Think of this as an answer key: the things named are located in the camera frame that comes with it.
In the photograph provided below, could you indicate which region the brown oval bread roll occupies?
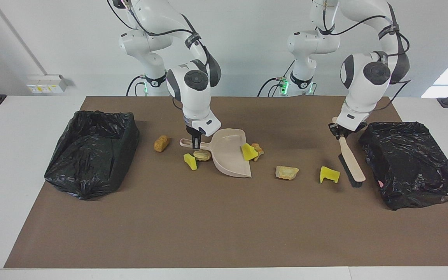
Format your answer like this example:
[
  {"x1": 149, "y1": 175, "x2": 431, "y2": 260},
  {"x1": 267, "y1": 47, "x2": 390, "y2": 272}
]
[{"x1": 154, "y1": 135, "x2": 171, "y2": 152}]

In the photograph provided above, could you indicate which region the black base cable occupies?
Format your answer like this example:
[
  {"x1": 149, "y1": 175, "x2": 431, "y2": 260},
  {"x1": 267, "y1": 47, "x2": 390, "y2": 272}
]
[
  {"x1": 126, "y1": 75, "x2": 147, "y2": 97},
  {"x1": 258, "y1": 58, "x2": 295, "y2": 97}
]

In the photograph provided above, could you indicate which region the black bag covered bin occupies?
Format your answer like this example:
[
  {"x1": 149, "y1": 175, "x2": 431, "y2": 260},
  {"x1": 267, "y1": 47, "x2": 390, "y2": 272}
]
[{"x1": 358, "y1": 121, "x2": 448, "y2": 211}]

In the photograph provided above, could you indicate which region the brown table mat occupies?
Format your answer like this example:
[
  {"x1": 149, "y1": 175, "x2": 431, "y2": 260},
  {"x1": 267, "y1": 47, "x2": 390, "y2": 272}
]
[{"x1": 4, "y1": 96, "x2": 448, "y2": 269}]

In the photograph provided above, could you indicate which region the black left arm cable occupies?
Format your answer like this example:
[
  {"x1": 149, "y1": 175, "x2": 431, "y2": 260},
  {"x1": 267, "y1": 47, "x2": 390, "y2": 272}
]
[{"x1": 321, "y1": 0, "x2": 411, "y2": 111}]

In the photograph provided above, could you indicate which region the small yellow green sponge piece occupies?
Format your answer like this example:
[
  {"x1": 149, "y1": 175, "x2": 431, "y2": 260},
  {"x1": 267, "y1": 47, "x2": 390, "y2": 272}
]
[{"x1": 184, "y1": 153, "x2": 198, "y2": 171}]

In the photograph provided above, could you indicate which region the yellow green sponge wedge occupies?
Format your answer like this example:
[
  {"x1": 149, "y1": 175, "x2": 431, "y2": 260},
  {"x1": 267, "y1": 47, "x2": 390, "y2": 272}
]
[{"x1": 241, "y1": 143, "x2": 259, "y2": 162}]

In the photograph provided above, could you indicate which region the beige plastic dustpan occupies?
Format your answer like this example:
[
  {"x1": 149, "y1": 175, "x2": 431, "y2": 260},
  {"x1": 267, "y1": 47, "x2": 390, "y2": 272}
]
[{"x1": 180, "y1": 128, "x2": 252, "y2": 179}]

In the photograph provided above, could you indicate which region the notched yellow sponge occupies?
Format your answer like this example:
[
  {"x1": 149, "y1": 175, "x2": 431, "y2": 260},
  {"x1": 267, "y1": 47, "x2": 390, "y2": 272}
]
[{"x1": 320, "y1": 166, "x2": 341, "y2": 184}]

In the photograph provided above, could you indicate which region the open bin with black bag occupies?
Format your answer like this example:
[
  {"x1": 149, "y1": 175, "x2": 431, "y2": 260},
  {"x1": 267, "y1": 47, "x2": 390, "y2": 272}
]
[{"x1": 44, "y1": 110, "x2": 140, "y2": 201}]

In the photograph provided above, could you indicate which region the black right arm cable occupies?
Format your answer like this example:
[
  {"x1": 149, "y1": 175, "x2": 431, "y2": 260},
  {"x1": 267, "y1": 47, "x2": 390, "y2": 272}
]
[{"x1": 107, "y1": 0, "x2": 211, "y2": 63}]

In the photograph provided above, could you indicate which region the beige hand brush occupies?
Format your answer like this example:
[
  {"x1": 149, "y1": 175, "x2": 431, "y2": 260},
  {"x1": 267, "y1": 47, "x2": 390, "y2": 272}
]
[{"x1": 332, "y1": 117, "x2": 366, "y2": 188}]

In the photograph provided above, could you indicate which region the white wall power outlet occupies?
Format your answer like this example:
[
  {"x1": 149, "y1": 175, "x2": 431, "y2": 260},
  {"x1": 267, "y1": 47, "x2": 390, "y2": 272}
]
[{"x1": 26, "y1": 74, "x2": 68, "y2": 94}]

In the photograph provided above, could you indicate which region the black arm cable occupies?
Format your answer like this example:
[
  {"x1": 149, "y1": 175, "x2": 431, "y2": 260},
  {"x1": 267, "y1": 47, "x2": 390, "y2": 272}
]
[
  {"x1": 321, "y1": 0, "x2": 411, "y2": 111},
  {"x1": 107, "y1": 0, "x2": 211, "y2": 63}
]

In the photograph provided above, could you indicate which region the white wall cable conduit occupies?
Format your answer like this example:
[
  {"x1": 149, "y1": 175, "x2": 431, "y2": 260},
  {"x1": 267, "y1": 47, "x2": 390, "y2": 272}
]
[{"x1": 0, "y1": 0, "x2": 47, "y2": 76}]

